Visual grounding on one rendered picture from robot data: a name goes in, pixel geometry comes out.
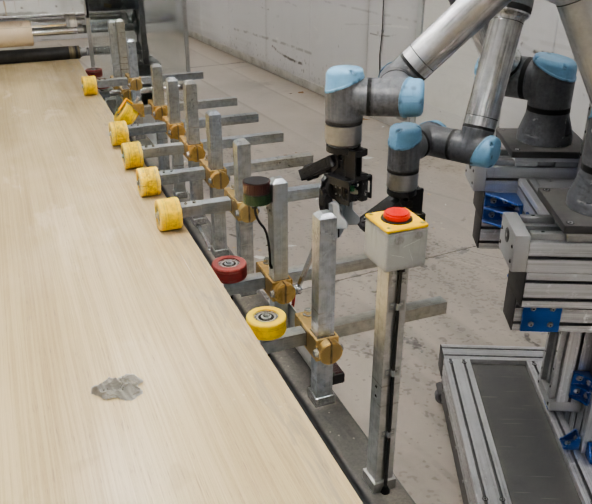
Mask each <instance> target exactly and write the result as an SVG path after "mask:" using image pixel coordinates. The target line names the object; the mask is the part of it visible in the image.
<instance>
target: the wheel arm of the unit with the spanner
mask: <svg viewBox="0 0 592 504"><path fill-rule="evenodd" d="M304 265H305V264H301V265H296V266H291V267H288V275H289V276H290V277H291V278H292V280H293V283H296V282H298V281H299V278H300V275H301V273H302V270H303V268H304ZM374 267H378V266H377V265H376V264H374V263H373V262H372V261H371V260H370V259H369V258H368V257H367V256H366V255H365V254H364V253H362V254H356V255H351V256H345V257H340V258H336V275H338V274H343V273H348V272H354V271H359V270H364V269H369V268H374ZM307 280H312V263H311V265H310V268H309V270H308V272H307V275H306V277H305V279H304V281H307ZM222 285H223V286H224V288H225V289H226V291H227V293H228V294H229V296H230V297H231V296H232V295H235V294H241V293H244V292H249V291H254V290H260V289H265V277H264V276H263V274H262V273H261V272H258V273H252V274H247V276H246V278H245V279H244V280H243V281H241V282H238V283H234V284H223V283H222Z"/></svg>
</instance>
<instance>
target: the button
mask: <svg viewBox="0 0 592 504"><path fill-rule="evenodd" d="M383 216H384V218H385V219H386V220H388V221H391V222H405V221H407V220H408V219H410V216H411V213H410V212H409V211H408V210H407V209H405V208H401V207H390V208H387V209H386V210H385V211H384V212H383Z"/></svg>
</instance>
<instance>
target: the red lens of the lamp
mask: <svg viewBox="0 0 592 504"><path fill-rule="evenodd" d="M268 179H269V178H268ZM242 183H243V193H245V194H247V195H252V196H261V195H266V194H268V193H270V192H271V180H270V179H269V182H268V183H267V184H264V185H248V184H246V183H244V179H243V181H242Z"/></svg>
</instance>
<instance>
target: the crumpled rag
mask: <svg viewBox="0 0 592 504"><path fill-rule="evenodd" d="M142 382H143V380H142V379H141V378H139V377H137V376H136V375H135V374H125V375H124V376H121V377H119V378H116V377H115V378H111V377H108V378H107V379H106V380H105V381H104V382H103V383H100V384H99V385H94V386H92V387H91V395H92V394H94V395H95V396H96V395H97V396H98V397H101V398H102V399H105V400H108V399H110V398H113V397H114V398H120V399H121V400H122V399H123V400H125V401H126V400H130V401H132V400H133V399H136V398H137V396H140V395H142V394H143V390H141V389H140V388H139V387H138V384H139V385H140V383H142Z"/></svg>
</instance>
